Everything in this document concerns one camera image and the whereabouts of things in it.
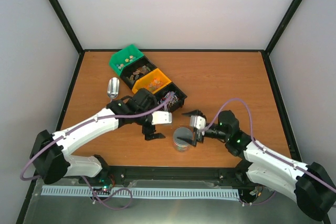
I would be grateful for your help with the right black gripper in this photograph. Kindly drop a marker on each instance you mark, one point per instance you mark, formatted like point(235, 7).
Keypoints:
point(198, 136)

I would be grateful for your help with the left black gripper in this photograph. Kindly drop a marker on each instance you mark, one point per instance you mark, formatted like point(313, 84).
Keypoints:
point(146, 130)

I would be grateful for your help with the round metal lid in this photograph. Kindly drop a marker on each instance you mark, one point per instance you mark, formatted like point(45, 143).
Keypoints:
point(182, 132)

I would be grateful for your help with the clear plastic jar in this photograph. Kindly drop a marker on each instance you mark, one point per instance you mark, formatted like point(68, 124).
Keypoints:
point(181, 149)

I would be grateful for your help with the metal scoop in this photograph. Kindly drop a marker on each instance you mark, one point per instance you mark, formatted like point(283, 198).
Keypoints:
point(113, 88)

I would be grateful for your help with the black popsicle candy bin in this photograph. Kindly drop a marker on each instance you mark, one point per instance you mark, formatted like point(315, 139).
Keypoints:
point(136, 70)

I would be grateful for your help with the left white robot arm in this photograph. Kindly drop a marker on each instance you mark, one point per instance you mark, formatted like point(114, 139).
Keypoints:
point(52, 153)

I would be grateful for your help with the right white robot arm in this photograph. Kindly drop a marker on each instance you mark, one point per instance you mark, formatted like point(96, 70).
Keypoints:
point(309, 186)

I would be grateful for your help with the black lollipop bin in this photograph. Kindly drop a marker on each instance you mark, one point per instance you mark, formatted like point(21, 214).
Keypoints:
point(178, 97)

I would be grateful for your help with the yellow star candy bin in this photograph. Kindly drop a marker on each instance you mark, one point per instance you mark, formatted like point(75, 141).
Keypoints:
point(153, 81)

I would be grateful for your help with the green candy bin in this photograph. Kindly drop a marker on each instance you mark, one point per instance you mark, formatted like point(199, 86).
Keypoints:
point(124, 57)

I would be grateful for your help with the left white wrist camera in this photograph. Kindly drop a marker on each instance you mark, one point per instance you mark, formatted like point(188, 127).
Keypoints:
point(161, 117)

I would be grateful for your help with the light blue cable duct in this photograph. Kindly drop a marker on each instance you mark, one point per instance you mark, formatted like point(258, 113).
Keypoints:
point(148, 193)

